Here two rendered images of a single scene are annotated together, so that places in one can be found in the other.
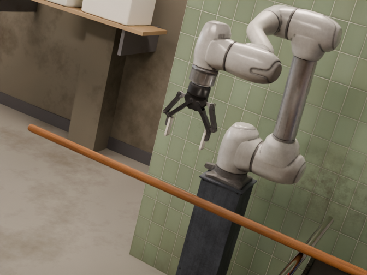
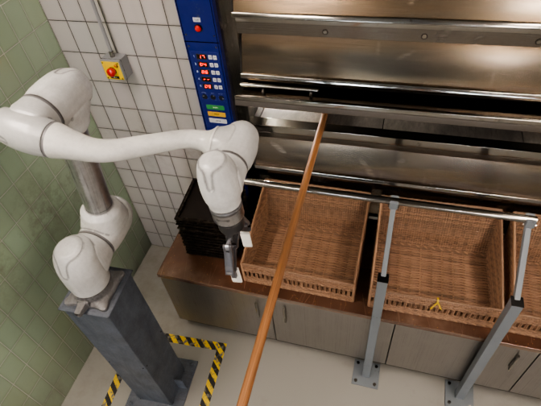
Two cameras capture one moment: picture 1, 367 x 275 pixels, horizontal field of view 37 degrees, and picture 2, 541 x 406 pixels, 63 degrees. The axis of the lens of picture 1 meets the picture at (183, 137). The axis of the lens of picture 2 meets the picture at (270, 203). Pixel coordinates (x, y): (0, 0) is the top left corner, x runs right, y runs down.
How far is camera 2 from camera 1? 198 cm
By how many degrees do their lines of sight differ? 79
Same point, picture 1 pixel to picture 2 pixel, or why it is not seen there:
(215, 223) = (136, 311)
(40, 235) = not seen: outside the picture
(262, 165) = (120, 236)
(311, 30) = (80, 96)
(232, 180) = (113, 279)
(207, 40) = (236, 177)
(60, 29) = not seen: outside the picture
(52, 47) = not seen: outside the picture
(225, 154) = (97, 278)
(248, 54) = (251, 142)
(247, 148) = (101, 247)
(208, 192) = (118, 310)
